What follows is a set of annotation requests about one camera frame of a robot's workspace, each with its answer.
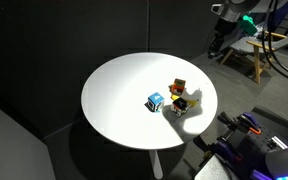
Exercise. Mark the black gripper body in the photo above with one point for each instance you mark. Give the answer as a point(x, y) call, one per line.
point(225, 31)

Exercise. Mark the grey robot base with light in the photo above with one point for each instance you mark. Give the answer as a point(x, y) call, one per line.
point(285, 160)

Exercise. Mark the orange dice with number six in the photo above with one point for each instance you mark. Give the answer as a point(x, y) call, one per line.
point(178, 86)

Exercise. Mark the blue dice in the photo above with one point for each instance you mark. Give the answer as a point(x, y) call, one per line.
point(156, 101)

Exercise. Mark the wooden chair with grey seat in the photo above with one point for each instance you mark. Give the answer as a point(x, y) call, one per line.
point(257, 63)

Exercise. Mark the black clamp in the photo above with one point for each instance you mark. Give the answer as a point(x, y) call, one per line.
point(230, 123)

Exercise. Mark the purple clamp with orange tip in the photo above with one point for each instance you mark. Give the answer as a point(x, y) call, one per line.
point(250, 121)
point(229, 153)

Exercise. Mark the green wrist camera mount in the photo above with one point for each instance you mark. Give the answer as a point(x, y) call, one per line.
point(248, 24)

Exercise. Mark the white table pedestal base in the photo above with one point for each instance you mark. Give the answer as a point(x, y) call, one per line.
point(155, 165)

